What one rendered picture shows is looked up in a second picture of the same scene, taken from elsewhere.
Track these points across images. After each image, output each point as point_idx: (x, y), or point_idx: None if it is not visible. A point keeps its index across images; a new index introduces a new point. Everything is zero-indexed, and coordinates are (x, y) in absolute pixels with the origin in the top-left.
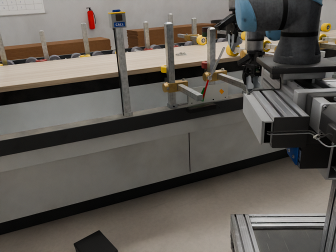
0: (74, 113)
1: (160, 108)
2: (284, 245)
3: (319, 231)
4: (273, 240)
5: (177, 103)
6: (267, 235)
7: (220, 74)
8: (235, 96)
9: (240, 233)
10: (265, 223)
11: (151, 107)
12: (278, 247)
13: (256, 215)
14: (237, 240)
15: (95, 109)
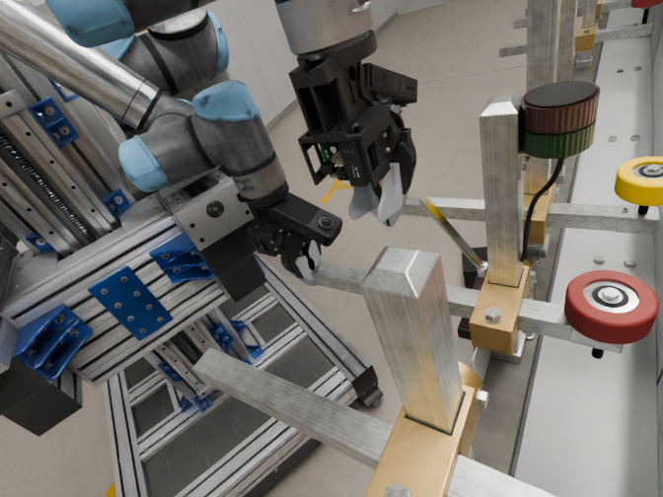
0: (659, 126)
1: (550, 228)
2: (293, 372)
3: (257, 427)
4: (307, 370)
5: (660, 335)
6: (316, 373)
7: (460, 287)
8: (477, 446)
9: (341, 345)
10: (322, 382)
11: (659, 258)
12: (298, 364)
13: (339, 388)
14: (339, 334)
15: (661, 146)
